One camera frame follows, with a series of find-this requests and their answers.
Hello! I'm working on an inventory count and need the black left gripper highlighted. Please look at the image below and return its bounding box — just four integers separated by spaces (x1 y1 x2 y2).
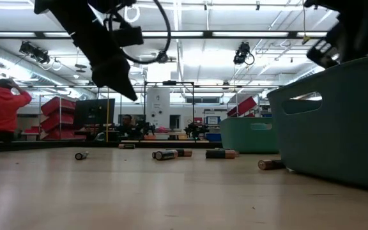
72 19 139 102

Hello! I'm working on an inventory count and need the dark teal plastic bin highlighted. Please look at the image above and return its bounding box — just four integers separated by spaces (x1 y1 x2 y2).
266 52 368 192

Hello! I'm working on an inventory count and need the light teal plastic bin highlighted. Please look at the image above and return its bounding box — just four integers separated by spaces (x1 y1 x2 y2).
219 117 280 155

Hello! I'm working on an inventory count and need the black room monitor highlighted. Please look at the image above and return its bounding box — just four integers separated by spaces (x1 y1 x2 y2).
73 98 116 127

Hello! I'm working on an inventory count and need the yellow pole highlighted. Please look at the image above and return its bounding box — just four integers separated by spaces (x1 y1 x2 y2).
105 88 111 143

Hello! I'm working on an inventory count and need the person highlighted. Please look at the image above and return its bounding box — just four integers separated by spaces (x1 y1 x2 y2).
115 114 140 141
0 63 33 143

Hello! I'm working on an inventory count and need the white pillar cabinet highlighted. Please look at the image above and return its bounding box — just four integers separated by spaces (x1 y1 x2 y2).
146 87 171 129

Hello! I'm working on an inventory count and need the black rig crossbar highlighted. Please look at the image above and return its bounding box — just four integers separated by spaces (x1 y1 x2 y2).
0 30 328 40

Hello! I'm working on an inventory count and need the blue crate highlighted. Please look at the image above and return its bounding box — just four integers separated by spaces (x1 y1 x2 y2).
205 132 222 142

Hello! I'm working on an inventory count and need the tilted red bin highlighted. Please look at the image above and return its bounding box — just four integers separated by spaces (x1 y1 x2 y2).
226 96 258 118

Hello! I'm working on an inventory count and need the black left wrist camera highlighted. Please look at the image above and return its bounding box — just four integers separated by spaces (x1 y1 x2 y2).
112 26 145 48

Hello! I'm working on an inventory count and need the black gantry frame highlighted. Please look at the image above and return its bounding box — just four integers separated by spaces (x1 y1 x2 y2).
143 80 196 141

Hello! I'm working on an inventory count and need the white hanging cable loop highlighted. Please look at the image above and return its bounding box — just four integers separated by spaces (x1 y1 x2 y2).
123 4 141 24

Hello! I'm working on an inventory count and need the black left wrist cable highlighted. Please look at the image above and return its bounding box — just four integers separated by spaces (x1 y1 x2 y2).
105 0 173 65

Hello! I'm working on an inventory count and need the black hanging camera with cable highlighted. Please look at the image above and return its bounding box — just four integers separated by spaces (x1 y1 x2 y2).
19 40 51 65
233 41 256 66

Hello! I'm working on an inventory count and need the black aluminium table frame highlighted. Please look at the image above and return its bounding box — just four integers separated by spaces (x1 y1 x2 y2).
0 139 222 153

